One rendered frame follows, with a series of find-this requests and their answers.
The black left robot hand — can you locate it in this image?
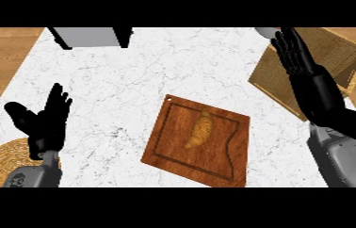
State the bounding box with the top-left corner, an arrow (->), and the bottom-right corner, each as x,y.
3,82 -> 74,161

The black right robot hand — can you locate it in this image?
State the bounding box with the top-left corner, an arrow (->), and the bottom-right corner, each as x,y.
270,26 -> 356,139

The round wicker basket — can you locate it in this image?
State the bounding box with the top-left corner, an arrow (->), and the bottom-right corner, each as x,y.
0,137 -> 62,188

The golden croissant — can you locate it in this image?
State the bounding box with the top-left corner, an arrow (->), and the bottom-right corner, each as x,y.
183,106 -> 216,150

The brown wooden cutting board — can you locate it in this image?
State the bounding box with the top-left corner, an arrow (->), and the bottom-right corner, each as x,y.
140,93 -> 251,188

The pale grey round object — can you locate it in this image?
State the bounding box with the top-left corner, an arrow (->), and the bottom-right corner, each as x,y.
253,26 -> 282,40

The grey appliance with black frame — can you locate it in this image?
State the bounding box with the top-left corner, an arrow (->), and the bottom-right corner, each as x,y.
46,26 -> 134,51

